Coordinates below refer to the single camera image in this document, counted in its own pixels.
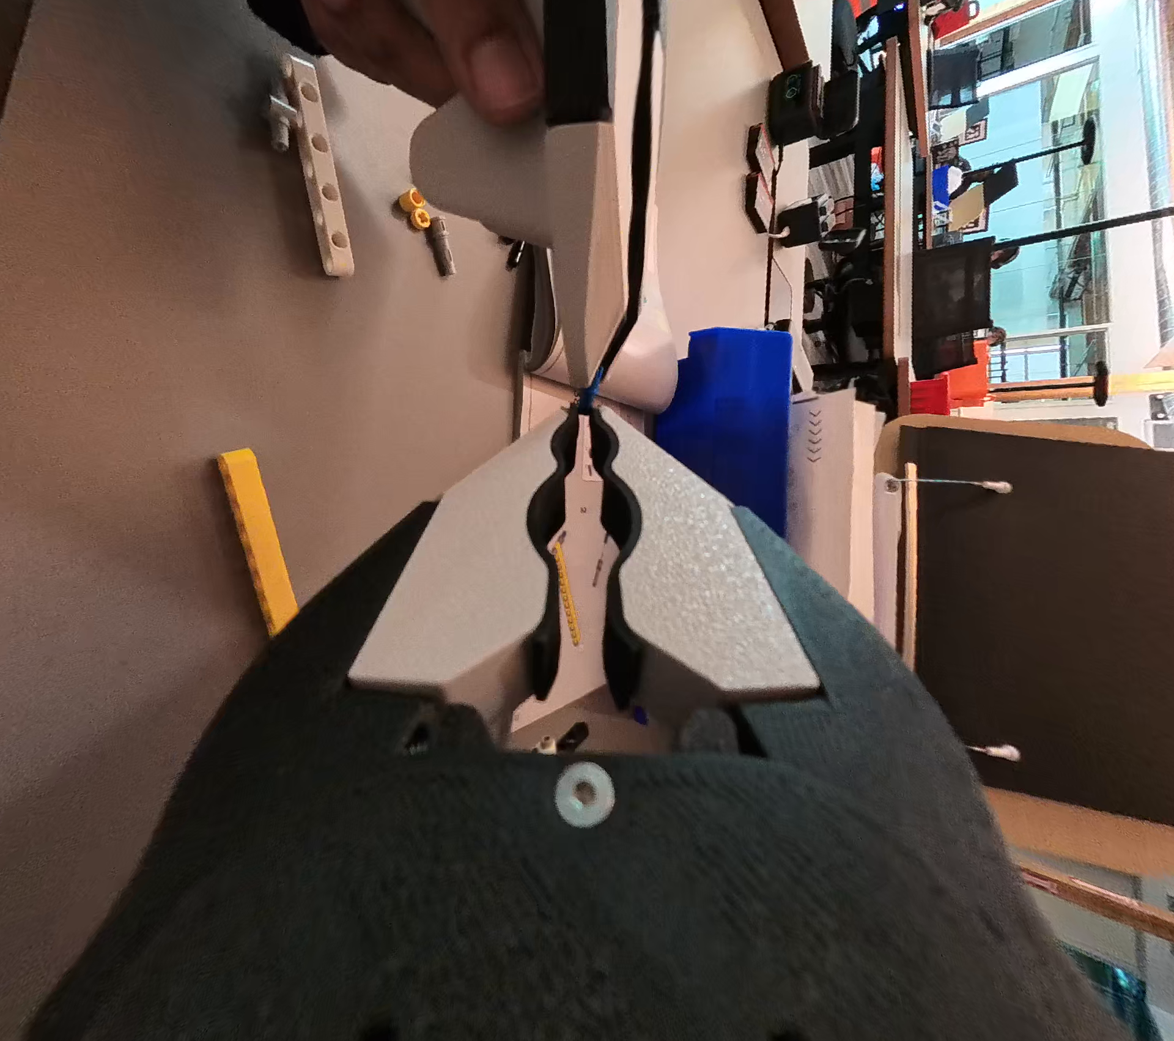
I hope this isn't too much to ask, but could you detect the blue plastic bin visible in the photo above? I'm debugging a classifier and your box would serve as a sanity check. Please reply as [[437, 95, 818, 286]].
[[655, 326, 796, 541]]

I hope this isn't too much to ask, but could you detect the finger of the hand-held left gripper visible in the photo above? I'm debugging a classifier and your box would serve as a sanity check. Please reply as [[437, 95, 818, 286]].
[[550, 0, 661, 410], [597, 270, 683, 412]]

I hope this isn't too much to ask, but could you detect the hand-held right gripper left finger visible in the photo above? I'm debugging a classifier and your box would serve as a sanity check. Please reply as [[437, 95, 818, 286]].
[[349, 408, 586, 742]]

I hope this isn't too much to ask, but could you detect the white cardboard box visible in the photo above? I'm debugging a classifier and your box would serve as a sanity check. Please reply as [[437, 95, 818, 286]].
[[790, 388, 889, 634]]

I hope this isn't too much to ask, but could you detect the light grey lego beam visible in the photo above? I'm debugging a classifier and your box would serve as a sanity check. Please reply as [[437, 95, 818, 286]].
[[269, 55, 356, 277]]

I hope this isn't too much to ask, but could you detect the lego instruction booklet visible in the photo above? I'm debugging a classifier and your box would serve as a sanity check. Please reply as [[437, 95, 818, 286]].
[[509, 370, 664, 753]]

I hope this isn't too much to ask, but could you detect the black electronic device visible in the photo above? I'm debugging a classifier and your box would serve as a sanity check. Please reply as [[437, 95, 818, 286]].
[[768, 60, 823, 148]]

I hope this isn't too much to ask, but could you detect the black board with cardboard edge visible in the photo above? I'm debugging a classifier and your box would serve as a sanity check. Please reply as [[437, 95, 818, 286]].
[[874, 414, 1174, 831]]

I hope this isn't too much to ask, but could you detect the red plastic crate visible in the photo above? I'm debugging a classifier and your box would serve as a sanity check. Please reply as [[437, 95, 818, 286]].
[[909, 339, 994, 414]]

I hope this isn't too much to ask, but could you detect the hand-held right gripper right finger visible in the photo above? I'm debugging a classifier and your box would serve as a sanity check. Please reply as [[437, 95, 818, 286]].
[[591, 406, 823, 742]]

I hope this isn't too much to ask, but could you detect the yellow lego beam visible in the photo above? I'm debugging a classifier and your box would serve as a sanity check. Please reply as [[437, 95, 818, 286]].
[[218, 448, 302, 638]]

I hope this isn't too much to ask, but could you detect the black computer monitor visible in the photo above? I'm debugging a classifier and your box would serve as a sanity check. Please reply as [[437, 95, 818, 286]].
[[912, 237, 998, 377]]

